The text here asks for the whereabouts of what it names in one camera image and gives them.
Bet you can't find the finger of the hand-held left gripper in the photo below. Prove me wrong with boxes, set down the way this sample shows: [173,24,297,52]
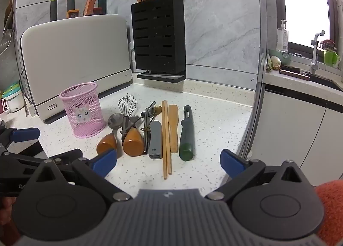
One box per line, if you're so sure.
[0,149,83,180]
[0,127,41,152]

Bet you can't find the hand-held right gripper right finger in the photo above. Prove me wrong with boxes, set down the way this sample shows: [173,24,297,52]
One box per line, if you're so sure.
[205,149,313,202]

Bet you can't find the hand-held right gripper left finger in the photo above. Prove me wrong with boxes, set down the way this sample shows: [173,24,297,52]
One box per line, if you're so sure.
[29,148,133,202]

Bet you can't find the spoon with wooden handle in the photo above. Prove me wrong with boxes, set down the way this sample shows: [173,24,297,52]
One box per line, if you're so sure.
[96,113,124,156]

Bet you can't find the wire whisk wooden handle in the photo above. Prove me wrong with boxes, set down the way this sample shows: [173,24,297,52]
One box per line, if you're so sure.
[119,94,145,157]

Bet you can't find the pink mesh utensil cup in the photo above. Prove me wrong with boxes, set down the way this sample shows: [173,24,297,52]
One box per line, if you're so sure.
[59,82,106,138]

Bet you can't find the steel fork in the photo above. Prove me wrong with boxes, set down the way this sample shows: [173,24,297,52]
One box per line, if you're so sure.
[121,116,146,139]

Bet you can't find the dark green handled peeler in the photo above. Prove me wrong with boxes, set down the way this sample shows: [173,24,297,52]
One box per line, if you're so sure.
[179,105,196,161]

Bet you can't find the steel spoon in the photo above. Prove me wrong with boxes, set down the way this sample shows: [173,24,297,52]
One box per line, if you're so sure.
[141,109,150,155]

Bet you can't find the small wooden spatula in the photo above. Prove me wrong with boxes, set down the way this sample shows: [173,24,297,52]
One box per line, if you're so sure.
[168,104,179,154]

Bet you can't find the steel tongs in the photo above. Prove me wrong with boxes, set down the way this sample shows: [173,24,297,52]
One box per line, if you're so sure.
[144,101,156,154]

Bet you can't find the gold spoon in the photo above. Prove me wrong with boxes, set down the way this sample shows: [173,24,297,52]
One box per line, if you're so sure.
[150,105,162,128]

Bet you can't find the white condiment jar teal lid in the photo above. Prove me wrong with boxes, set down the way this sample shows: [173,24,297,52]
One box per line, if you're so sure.
[2,82,26,114]

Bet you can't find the white base cabinet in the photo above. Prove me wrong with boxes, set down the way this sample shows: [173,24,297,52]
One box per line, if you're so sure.
[248,82,343,185]

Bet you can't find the white countertop sterilizer appliance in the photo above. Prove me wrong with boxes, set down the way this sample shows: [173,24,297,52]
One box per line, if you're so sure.
[20,14,133,124]

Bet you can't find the hanging metal strainer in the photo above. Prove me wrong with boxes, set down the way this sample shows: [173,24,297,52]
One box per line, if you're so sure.
[0,0,14,55]

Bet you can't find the orange fleece clothing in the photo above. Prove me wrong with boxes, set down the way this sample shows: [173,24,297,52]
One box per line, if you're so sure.
[315,180,343,238]

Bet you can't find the brown wooden board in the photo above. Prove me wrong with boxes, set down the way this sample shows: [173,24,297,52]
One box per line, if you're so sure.
[279,68,311,81]

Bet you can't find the kitchen sink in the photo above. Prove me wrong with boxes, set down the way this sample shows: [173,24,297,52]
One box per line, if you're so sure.
[300,70,343,91]

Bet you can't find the clear hand soap bottle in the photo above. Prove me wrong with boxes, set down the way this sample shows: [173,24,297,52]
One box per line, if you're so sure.
[277,19,289,53]

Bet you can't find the grey kitchen faucet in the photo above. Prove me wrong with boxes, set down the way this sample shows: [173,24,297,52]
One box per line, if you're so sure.
[310,30,326,78]

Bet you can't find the black knife block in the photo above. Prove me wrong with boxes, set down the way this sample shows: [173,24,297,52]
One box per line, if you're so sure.
[131,0,187,83]

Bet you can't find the window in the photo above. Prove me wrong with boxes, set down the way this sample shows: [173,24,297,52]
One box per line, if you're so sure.
[273,0,343,71]

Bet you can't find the wire sink rack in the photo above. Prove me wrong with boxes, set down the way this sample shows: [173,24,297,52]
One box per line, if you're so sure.
[317,39,337,49]

